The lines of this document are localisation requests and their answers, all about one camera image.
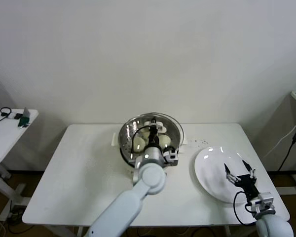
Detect black headphones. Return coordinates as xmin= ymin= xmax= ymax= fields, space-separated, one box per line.
xmin=0 ymin=107 xmax=12 ymax=123

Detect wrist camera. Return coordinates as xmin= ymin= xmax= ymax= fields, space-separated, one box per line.
xmin=162 ymin=145 xmax=180 ymax=166
xmin=250 ymin=191 xmax=276 ymax=214

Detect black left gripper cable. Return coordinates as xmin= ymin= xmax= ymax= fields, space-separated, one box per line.
xmin=130 ymin=125 xmax=152 ymax=161

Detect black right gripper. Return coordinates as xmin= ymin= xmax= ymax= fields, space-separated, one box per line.
xmin=223 ymin=159 xmax=260 ymax=199

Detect white hanging cable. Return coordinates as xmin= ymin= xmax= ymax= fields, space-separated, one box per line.
xmin=262 ymin=120 xmax=296 ymax=158

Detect floor power strip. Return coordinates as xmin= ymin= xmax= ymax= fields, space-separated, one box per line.
xmin=6 ymin=208 xmax=24 ymax=220

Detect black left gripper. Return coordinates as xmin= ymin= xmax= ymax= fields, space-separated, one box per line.
xmin=148 ymin=118 xmax=161 ymax=148

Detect white electric cooker pot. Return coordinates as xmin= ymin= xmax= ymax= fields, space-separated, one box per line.
xmin=111 ymin=132 xmax=188 ymax=185

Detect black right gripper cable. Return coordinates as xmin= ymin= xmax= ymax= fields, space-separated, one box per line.
xmin=233 ymin=191 xmax=256 ymax=227

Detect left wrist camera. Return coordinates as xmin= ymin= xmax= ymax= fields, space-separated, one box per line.
xmin=162 ymin=145 xmax=180 ymax=166

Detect white side table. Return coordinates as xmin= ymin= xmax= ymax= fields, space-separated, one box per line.
xmin=0 ymin=108 xmax=39 ymax=207

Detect perforated steel steamer basket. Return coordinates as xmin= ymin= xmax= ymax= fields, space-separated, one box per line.
xmin=118 ymin=115 xmax=182 ymax=171

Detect round glass pot lid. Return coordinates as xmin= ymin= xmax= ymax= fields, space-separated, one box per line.
xmin=119 ymin=112 xmax=185 ymax=158

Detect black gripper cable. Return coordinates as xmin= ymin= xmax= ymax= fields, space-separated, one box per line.
xmin=233 ymin=191 xmax=256 ymax=227
xmin=130 ymin=125 xmax=152 ymax=161

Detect green circuit board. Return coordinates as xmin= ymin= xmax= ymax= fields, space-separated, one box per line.
xmin=17 ymin=107 xmax=32 ymax=129

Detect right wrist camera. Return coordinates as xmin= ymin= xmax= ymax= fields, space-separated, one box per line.
xmin=250 ymin=191 xmax=276 ymax=214

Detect white oval plate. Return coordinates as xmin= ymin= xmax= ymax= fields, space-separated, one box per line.
xmin=193 ymin=146 xmax=257 ymax=204

